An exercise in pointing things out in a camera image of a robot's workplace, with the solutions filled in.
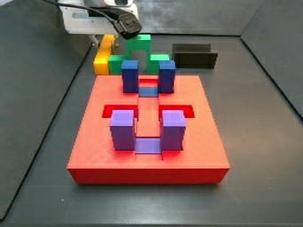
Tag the black angled bracket holder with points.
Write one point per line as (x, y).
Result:
(191, 55)

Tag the red slotted board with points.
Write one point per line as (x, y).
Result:
(96, 163)

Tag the green arch block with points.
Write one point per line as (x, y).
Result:
(140, 43)

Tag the purple U block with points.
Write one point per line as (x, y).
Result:
(168, 141)

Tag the yellow long bar block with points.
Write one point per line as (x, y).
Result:
(101, 59)

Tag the black cable connector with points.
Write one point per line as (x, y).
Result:
(127, 24)

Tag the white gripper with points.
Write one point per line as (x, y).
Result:
(85, 22)

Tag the dark blue U block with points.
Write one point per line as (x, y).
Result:
(148, 88)

